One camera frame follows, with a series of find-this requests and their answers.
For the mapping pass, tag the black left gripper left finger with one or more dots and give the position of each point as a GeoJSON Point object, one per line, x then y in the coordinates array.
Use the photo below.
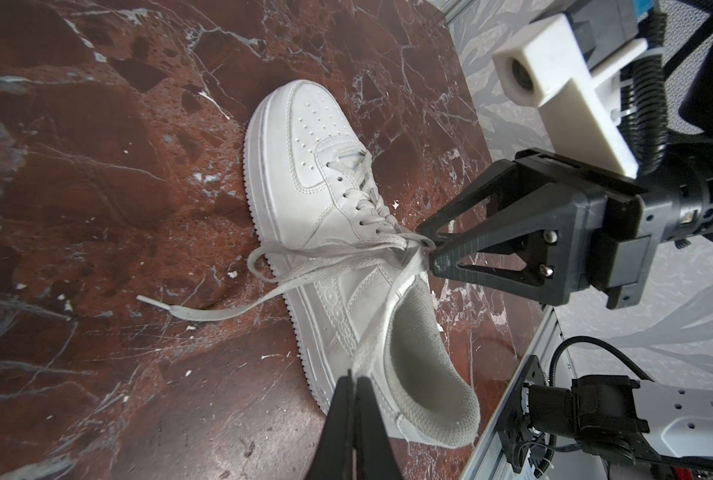
{"type": "Point", "coordinates": [333, 457]}

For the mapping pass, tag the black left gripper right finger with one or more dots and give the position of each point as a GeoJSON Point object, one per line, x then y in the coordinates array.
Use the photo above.
{"type": "Point", "coordinates": [374, 455]}

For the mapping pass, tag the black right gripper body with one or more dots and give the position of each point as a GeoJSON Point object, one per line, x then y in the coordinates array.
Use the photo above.
{"type": "Point", "coordinates": [609, 227]}

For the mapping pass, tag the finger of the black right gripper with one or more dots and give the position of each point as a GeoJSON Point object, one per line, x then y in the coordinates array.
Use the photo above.
{"type": "Point", "coordinates": [516, 197]}
{"type": "Point", "coordinates": [547, 272]}

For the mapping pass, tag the white shoelace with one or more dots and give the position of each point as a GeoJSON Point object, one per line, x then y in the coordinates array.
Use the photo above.
{"type": "Point", "coordinates": [353, 253]}

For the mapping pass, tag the white sneaker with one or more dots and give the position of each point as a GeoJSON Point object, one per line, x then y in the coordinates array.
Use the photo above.
{"type": "Point", "coordinates": [422, 397]}

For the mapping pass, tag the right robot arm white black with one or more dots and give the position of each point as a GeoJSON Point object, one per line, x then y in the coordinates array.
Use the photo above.
{"type": "Point", "coordinates": [632, 418]}

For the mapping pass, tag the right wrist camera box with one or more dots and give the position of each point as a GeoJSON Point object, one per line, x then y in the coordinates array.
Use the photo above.
{"type": "Point", "coordinates": [567, 64]}

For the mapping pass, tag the aluminium frame rail base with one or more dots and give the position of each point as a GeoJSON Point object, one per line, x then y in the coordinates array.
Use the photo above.
{"type": "Point", "coordinates": [490, 457]}

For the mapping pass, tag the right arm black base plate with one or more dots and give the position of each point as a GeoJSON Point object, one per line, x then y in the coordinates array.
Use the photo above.
{"type": "Point", "coordinates": [513, 425]}

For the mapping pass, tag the white wire mesh basket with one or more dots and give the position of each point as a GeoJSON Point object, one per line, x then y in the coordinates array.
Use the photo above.
{"type": "Point", "coordinates": [684, 19]}

